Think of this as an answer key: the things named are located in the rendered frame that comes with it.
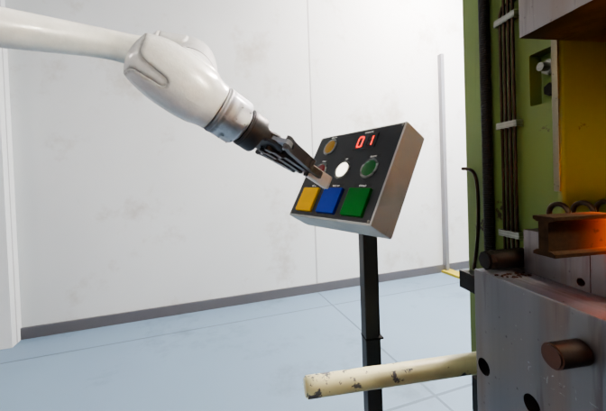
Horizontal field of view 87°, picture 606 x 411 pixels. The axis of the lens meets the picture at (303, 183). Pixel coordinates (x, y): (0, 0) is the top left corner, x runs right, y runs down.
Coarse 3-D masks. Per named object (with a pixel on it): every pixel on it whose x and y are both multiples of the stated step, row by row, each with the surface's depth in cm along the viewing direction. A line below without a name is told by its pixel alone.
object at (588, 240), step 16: (544, 224) 35; (560, 224) 35; (576, 224) 35; (592, 224) 35; (544, 240) 35; (560, 240) 35; (576, 240) 35; (592, 240) 36; (560, 256) 34; (576, 256) 34
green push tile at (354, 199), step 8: (352, 192) 79; (360, 192) 77; (368, 192) 75; (344, 200) 80; (352, 200) 78; (360, 200) 76; (368, 200) 75; (344, 208) 78; (352, 208) 76; (360, 208) 74; (352, 216) 76; (360, 216) 73
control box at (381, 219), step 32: (384, 128) 83; (320, 160) 99; (352, 160) 87; (384, 160) 77; (416, 160) 80; (320, 192) 91; (384, 192) 73; (320, 224) 93; (352, 224) 76; (384, 224) 73
